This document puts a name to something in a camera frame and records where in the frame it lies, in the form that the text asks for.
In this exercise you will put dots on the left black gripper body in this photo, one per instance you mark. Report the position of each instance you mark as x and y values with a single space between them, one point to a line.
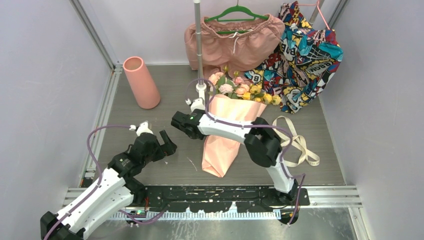
157 154

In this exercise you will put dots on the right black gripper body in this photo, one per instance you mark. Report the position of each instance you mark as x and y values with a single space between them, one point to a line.
196 138

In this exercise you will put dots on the pink wrapping paper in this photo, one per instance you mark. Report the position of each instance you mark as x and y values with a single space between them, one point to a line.
218 152

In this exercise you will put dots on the artificial flower bouquet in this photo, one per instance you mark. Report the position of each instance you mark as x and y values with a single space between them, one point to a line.
236 88

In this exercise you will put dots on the cream ribbon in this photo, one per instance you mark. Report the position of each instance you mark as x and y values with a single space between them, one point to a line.
298 142

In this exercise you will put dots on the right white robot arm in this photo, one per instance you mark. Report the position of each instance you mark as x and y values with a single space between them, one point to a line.
263 144

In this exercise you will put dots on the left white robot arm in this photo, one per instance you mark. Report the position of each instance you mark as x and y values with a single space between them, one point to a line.
115 189

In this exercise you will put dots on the pink cylindrical vase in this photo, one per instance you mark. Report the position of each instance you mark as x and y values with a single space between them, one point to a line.
143 86

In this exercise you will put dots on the metal stand pole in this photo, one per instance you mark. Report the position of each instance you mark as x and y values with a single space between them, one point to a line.
200 86

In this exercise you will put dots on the pink shorts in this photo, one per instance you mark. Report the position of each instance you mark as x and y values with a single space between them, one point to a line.
240 46

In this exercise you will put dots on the colourful comic print garment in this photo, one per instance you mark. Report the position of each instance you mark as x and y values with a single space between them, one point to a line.
301 65

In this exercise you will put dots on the grey metal rack pole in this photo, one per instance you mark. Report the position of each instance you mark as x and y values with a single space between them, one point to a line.
317 12

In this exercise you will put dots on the pink clothes hanger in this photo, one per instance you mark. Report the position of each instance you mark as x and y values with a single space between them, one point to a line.
313 5

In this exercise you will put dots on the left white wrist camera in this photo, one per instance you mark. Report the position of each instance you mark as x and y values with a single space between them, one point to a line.
142 128

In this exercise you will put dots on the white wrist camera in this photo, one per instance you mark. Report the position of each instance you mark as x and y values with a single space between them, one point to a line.
198 104
142 128

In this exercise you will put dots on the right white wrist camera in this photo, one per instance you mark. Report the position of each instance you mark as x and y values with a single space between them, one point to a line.
198 104

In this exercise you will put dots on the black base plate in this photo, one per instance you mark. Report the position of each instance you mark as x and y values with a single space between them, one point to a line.
217 198

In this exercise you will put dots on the aluminium rail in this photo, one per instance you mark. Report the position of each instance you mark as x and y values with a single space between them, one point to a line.
188 215

